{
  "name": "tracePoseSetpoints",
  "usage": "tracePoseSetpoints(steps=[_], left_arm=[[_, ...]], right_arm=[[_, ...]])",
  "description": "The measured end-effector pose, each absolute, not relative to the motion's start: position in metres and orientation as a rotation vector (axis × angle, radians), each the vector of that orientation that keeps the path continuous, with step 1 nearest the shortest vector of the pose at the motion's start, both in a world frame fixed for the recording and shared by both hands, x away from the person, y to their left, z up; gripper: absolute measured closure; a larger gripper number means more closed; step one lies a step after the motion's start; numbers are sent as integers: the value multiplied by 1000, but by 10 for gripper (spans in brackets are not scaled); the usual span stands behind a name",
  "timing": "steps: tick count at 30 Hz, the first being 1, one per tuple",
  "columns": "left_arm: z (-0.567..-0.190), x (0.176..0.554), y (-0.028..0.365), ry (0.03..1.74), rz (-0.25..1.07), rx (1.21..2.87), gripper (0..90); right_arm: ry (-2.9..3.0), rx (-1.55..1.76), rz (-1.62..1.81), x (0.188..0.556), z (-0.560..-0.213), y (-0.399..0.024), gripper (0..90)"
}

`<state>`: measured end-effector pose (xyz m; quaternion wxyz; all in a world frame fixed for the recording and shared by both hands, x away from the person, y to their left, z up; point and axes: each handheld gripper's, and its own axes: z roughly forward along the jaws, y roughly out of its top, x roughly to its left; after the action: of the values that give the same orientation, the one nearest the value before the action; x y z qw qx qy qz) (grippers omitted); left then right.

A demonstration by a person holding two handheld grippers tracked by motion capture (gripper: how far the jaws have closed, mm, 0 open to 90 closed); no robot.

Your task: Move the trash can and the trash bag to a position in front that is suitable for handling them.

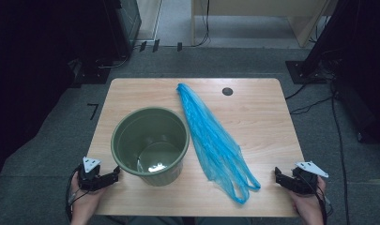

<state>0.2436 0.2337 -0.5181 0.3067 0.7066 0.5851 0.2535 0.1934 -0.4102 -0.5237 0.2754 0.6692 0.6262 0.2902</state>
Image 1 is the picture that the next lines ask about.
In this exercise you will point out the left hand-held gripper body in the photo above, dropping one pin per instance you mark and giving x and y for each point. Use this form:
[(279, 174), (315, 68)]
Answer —
[(89, 179)]

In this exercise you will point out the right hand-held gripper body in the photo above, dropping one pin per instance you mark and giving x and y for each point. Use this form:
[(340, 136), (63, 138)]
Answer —
[(305, 184)]

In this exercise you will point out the green plastic bucket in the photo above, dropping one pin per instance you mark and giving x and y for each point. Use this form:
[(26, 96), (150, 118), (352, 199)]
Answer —
[(147, 131)]

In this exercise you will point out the blue plastic bag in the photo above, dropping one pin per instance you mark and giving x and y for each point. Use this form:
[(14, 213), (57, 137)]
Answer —
[(206, 137)]

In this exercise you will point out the person's right hand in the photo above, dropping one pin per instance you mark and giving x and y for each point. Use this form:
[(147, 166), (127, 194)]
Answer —
[(309, 204)]

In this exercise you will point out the person's left hand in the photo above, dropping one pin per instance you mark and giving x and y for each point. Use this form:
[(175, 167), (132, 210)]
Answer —
[(84, 203)]

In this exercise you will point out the black square stand base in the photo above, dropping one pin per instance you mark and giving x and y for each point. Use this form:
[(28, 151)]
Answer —
[(303, 73), (92, 75)]

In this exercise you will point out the grey round table grommet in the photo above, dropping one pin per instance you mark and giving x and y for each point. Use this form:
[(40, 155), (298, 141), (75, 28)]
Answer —
[(227, 91)]

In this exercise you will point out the black curtain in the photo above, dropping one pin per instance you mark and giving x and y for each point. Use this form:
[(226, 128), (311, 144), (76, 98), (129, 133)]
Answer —
[(362, 62), (28, 78)]

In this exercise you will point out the dark cabinet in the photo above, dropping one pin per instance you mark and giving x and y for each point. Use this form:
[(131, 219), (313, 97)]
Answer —
[(128, 28)]

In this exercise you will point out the light wooden desk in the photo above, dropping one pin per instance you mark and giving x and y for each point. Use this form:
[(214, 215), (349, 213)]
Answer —
[(256, 7)]

